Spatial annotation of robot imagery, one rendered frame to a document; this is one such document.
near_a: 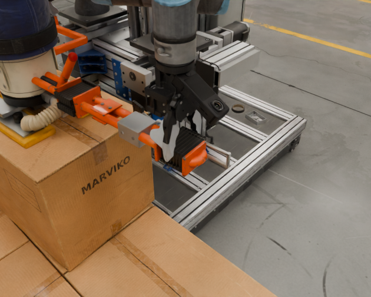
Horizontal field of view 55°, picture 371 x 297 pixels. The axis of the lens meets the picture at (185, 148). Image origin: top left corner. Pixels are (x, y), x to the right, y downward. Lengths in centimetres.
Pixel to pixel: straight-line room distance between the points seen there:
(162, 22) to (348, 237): 173
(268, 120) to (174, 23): 189
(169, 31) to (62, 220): 66
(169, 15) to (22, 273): 96
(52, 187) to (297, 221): 146
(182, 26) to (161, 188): 137
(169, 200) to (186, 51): 128
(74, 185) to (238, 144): 135
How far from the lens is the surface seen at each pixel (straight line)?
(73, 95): 96
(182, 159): 71
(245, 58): 147
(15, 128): 111
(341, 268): 199
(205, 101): 64
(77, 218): 111
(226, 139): 222
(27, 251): 134
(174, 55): 62
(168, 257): 122
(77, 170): 101
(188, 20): 61
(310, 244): 203
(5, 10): 102
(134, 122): 83
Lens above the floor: 156
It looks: 39 degrees down
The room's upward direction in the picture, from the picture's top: straight up
